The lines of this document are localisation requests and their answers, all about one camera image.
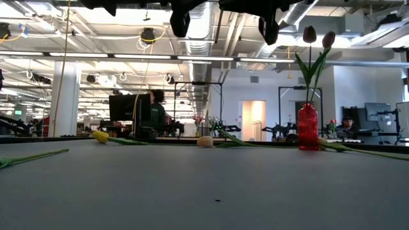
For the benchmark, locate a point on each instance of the background black robot arm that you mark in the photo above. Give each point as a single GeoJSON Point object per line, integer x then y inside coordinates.
{"type": "Point", "coordinates": [279, 129]}
{"type": "Point", "coordinates": [228, 127]}

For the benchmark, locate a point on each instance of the black aluminium table frame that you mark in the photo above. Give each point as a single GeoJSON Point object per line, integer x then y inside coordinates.
{"type": "Point", "coordinates": [32, 139]}

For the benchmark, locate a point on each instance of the black camera frame stand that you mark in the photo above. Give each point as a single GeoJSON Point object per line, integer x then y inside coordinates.
{"type": "Point", "coordinates": [198, 83]}
{"type": "Point", "coordinates": [300, 87]}

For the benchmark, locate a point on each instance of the dark red artificial tulip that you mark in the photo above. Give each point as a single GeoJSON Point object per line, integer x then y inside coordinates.
{"type": "Point", "coordinates": [328, 39]}
{"type": "Point", "coordinates": [309, 34]}

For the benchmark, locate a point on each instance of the cream artificial tulip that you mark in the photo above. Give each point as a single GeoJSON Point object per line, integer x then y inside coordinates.
{"type": "Point", "coordinates": [338, 147]}
{"type": "Point", "coordinates": [205, 141]}

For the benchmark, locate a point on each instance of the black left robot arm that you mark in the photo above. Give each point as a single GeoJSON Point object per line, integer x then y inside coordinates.
{"type": "Point", "coordinates": [99, 6]}

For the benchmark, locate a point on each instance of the silver ventilation duct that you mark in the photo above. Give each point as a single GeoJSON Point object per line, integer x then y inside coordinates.
{"type": "Point", "coordinates": [198, 48]}

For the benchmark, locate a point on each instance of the grey desk monitor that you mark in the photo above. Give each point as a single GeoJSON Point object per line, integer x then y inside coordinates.
{"type": "Point", "coordinates": [377, 111]}
{"type": "Point", "coordinates": [403, 118]}

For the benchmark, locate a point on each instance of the blue-grey table mat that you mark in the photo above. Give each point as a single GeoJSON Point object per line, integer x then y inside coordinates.
{"type": "Point", "coordinates": [204, 191]}

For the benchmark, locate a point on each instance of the background flowers in vase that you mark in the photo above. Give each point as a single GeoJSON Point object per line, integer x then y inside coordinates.
{"type": "Point", "coordinates": [198, 120]}

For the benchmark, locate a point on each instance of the person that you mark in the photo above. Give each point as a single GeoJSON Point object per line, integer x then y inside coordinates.
{"type": "Point", "coordinates": [158, 116]}
{"type": "Point", "coordinates": [347, 126]}

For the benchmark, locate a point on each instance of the black ceiling device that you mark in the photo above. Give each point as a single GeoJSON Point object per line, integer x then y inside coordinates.
{"type": "Point", "coordinates": [147, 34]}

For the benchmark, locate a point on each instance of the red ribbed glass vase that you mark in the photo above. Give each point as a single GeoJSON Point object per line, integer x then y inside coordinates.
{"type": "Point", "coordinates": [308, 126]}

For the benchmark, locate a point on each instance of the yellow artificial tulip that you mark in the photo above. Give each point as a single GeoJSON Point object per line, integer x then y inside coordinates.
{"type": "Point", "coordinates": [101, 136]}

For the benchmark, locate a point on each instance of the background red tulips in vase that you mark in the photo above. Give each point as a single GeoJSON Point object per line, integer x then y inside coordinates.
{"type": "Point", "coordinates": [332, 123]}

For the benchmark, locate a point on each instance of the long ceiling light strip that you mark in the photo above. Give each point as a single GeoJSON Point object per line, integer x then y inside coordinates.
{"type": "Point", "coordinates": [143, 56]}

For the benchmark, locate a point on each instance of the black monitor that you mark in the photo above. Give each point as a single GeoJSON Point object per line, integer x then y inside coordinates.
{"type": "Point", "coordinates": [128, 107]}

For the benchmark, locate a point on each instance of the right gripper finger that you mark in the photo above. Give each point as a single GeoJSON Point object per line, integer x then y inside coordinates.
{"type": "Point", "coordinates": [246, 4]}

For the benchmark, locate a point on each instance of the white building column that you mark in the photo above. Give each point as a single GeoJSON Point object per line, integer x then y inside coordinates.
{"type": "Point", "coordinates": [65, 99]}

